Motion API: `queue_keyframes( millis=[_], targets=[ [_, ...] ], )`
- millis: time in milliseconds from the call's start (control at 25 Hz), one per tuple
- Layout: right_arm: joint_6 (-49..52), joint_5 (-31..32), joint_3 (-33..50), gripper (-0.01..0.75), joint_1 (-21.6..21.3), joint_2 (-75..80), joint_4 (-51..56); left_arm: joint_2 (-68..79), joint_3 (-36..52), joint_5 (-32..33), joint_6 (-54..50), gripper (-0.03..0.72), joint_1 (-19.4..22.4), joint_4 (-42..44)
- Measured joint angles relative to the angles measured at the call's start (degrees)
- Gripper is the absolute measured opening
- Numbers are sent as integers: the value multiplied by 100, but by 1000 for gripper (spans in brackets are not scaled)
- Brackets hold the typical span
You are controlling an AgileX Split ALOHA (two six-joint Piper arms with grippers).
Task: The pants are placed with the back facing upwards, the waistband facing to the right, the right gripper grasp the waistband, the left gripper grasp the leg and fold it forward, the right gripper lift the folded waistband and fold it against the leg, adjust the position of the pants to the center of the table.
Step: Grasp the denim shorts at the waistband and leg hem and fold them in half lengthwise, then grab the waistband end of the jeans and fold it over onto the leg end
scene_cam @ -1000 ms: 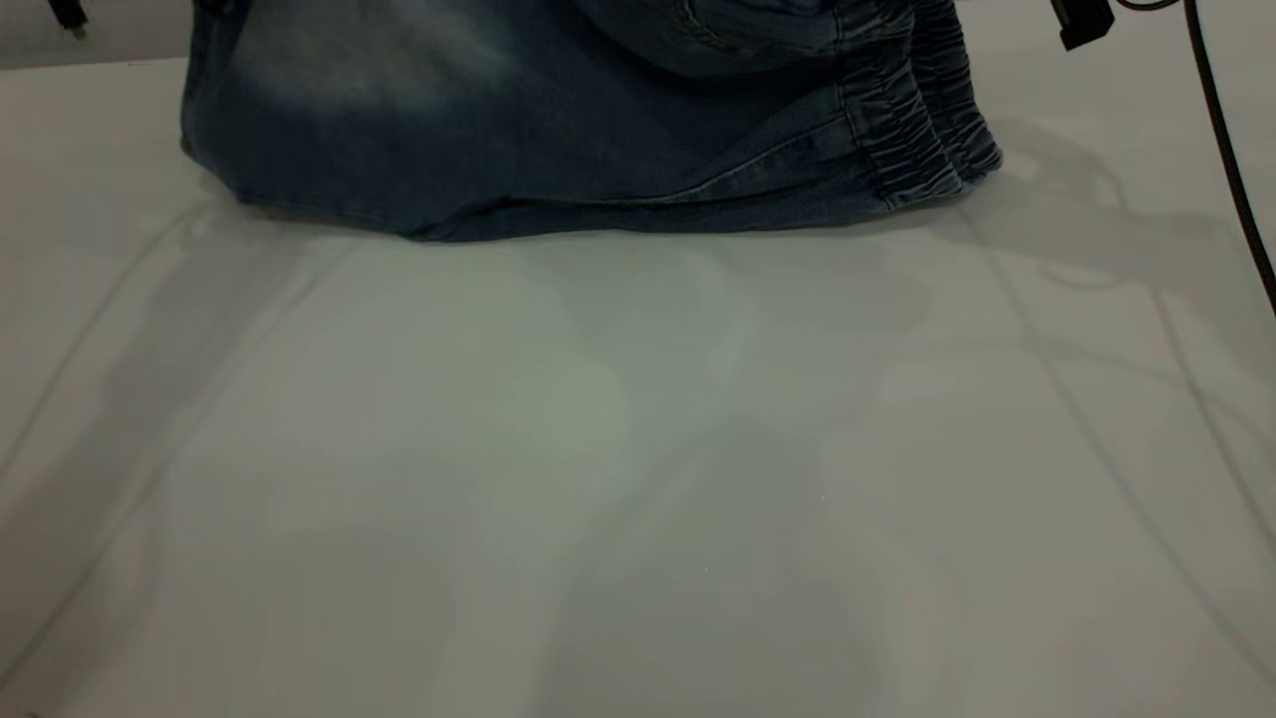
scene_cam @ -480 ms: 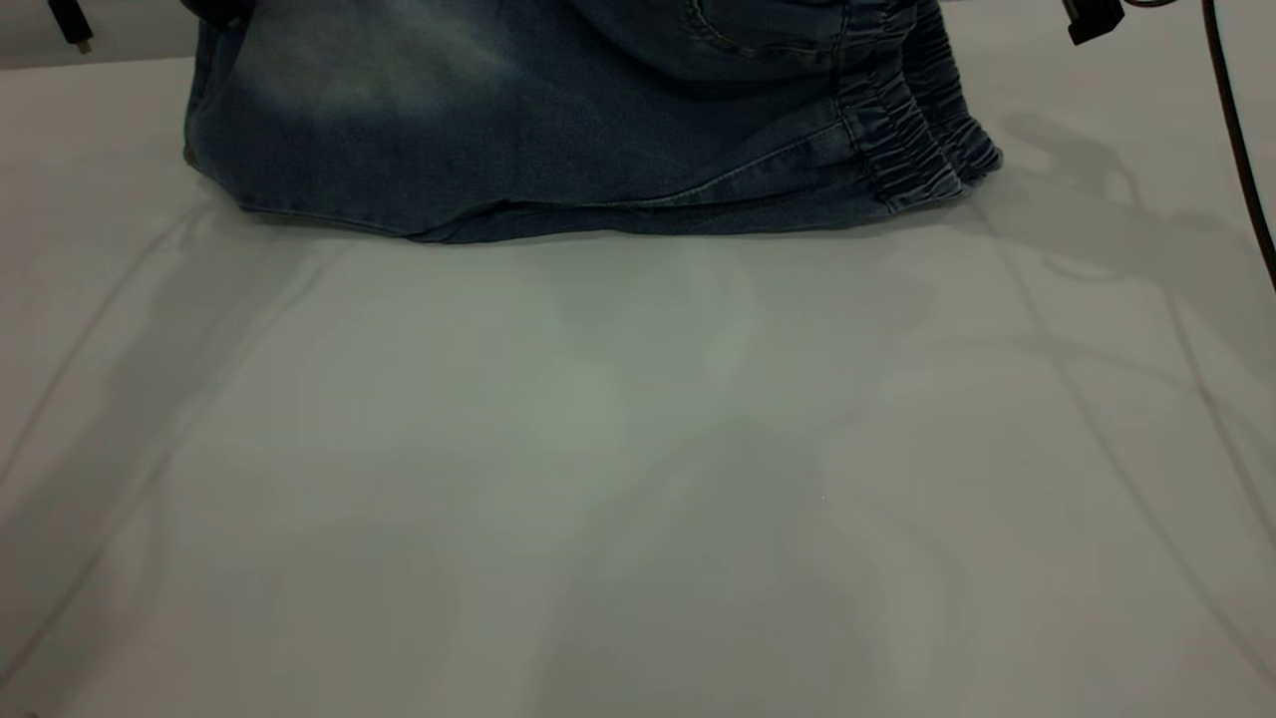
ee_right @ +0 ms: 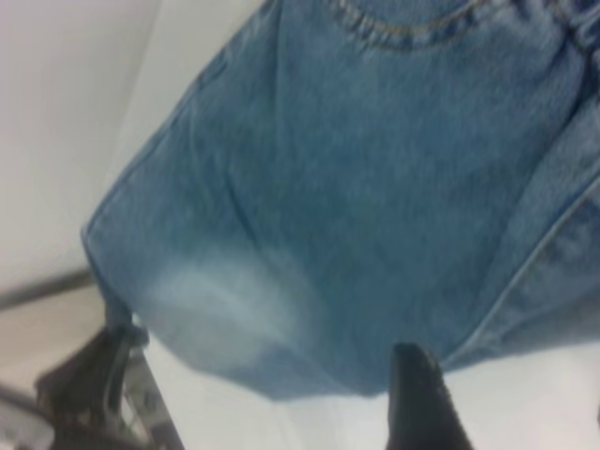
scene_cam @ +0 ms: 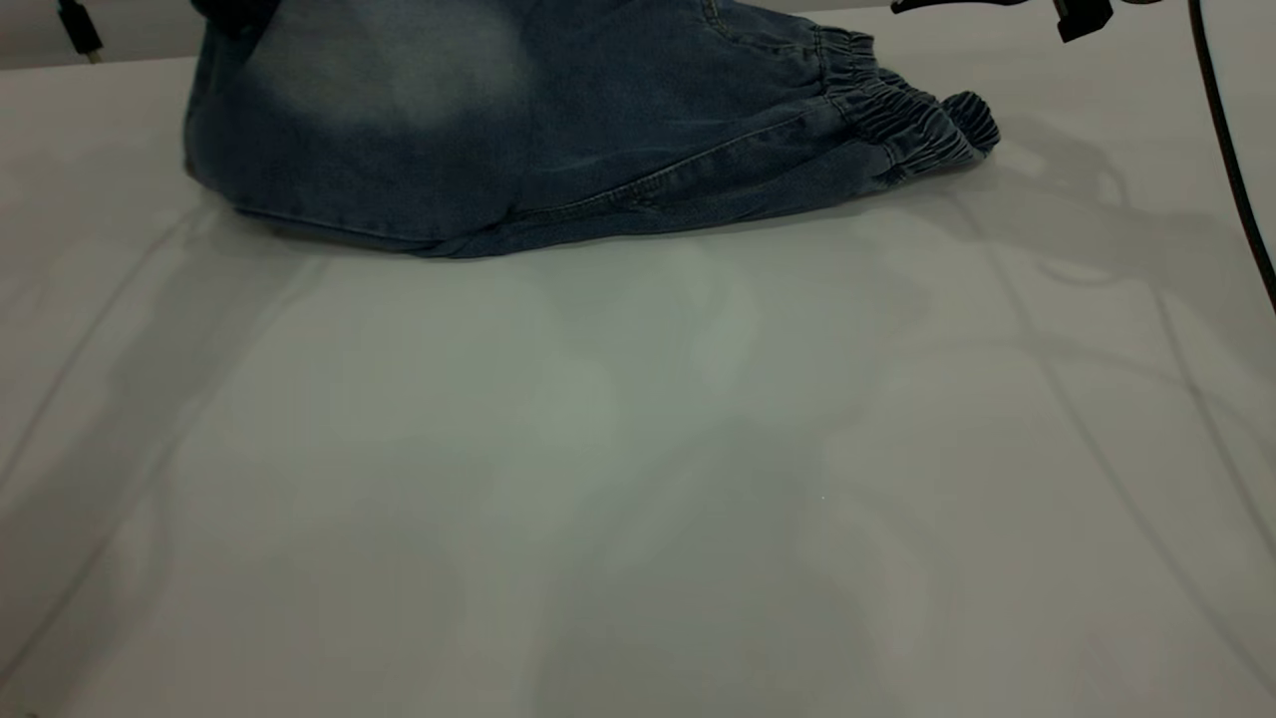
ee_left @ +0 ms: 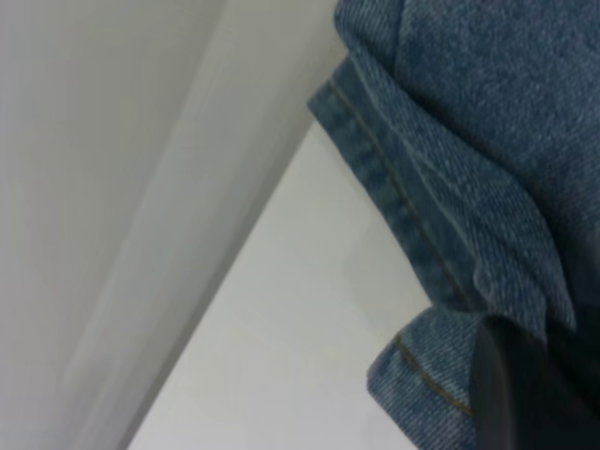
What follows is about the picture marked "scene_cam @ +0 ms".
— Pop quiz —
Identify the long black cable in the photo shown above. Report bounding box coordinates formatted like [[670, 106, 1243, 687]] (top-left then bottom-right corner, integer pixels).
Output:
[[1186, 0, 1276, 312]]

